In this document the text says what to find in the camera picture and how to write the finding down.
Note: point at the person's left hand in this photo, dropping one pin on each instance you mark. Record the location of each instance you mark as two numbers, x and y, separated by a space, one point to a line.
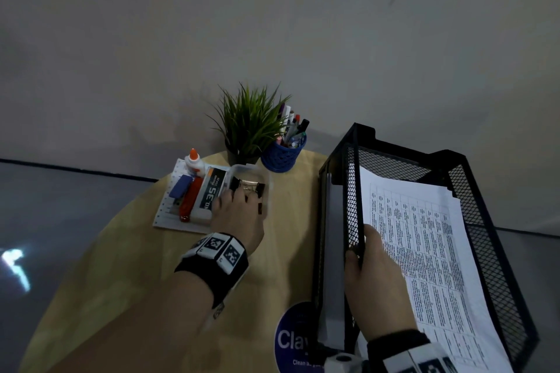
240 219

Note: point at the black mesh paper tray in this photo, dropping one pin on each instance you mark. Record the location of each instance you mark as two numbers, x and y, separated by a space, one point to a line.
481 219

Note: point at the red stapler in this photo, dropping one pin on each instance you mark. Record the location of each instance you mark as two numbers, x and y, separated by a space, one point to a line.
190 202

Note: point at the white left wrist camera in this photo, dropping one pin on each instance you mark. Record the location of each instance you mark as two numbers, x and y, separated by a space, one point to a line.
218 311

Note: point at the white glue bottle orange cap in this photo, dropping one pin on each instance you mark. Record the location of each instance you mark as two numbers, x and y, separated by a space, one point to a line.
195 164

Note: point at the heap of black binder clips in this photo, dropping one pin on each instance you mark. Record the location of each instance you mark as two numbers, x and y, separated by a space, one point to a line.
260 189

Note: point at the green potted plant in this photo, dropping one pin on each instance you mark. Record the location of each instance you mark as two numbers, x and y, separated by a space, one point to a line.
249 121

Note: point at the person's left forearm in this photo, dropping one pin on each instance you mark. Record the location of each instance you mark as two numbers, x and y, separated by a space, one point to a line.
144 329

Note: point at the small blue tool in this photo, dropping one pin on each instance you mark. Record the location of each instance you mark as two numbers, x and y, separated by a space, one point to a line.
180 187

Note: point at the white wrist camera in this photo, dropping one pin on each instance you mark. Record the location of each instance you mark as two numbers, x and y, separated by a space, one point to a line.
343 361
218 311

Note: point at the white tray with stapler items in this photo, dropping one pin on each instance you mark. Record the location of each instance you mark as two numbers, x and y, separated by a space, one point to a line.
164 222

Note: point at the round wooden table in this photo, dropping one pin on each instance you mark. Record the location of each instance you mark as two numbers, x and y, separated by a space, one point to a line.
109 272

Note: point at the blue round sticker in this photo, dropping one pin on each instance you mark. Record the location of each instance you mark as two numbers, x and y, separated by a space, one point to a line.
291 337

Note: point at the person's right hand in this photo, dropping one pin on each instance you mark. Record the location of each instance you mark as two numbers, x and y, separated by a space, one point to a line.
380 294

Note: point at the clear plastic box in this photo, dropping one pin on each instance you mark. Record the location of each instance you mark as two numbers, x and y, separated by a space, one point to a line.
267 193

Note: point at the black left wrist band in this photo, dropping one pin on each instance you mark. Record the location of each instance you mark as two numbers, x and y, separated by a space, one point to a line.
205 274

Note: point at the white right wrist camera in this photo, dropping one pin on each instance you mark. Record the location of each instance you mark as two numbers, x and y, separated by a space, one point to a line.
343 361

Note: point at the white box black label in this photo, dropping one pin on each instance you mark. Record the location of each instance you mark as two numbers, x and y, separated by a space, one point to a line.
209 193

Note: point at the blue mesh pen holder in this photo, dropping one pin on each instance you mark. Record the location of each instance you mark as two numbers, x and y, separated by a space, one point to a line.
280 160

